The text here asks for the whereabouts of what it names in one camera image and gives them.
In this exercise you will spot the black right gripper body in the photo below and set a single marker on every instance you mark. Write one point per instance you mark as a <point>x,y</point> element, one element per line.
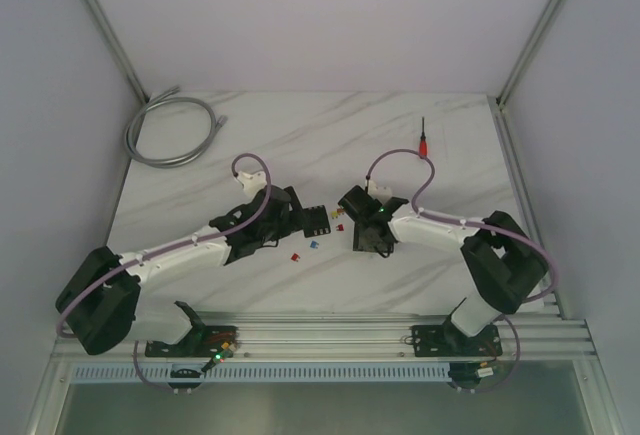
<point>363,241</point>

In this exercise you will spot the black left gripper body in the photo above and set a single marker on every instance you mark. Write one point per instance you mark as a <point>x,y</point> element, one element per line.
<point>292,210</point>

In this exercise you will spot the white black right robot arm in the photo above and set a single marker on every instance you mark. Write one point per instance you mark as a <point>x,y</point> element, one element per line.
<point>503,264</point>

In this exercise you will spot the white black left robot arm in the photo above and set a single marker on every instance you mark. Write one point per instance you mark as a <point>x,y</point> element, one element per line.
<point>105,302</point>

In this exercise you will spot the black fuse box base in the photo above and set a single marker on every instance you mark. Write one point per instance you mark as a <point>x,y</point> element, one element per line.
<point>315,221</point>

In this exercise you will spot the red black screwdriver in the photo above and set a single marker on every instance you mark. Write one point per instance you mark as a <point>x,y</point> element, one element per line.
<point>423,146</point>

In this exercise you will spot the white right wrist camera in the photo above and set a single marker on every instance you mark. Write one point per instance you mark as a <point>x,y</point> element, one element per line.
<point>377,191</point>

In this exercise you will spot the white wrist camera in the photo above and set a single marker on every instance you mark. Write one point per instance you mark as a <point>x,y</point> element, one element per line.
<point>377,191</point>
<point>251,182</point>

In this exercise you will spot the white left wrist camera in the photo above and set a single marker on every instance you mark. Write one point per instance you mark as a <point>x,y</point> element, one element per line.
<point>251,182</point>

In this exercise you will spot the aluminium front mounting rail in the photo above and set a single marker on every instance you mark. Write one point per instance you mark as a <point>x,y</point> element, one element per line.
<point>377,337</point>

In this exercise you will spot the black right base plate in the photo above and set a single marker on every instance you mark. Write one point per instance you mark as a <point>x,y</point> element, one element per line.
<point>446,341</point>

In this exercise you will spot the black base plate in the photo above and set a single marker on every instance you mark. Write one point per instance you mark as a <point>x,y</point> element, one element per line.
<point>446,341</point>
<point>206,342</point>

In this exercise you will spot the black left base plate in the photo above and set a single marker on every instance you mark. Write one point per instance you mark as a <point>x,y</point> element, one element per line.
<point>206,342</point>

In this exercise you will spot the aluminium frame rail right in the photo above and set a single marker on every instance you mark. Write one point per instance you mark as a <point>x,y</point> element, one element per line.
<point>522,195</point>

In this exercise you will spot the white slotted cable duct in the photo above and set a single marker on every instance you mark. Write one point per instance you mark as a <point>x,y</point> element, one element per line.
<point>261,372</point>

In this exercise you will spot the aluminium frame post left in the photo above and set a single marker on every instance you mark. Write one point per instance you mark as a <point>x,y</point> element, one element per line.
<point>116,49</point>

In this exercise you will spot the aluminium frame post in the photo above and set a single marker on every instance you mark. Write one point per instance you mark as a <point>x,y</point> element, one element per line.
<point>116,49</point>
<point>534,41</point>

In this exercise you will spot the aluminium frame post right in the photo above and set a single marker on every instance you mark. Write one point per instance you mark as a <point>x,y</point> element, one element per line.
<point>534,41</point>

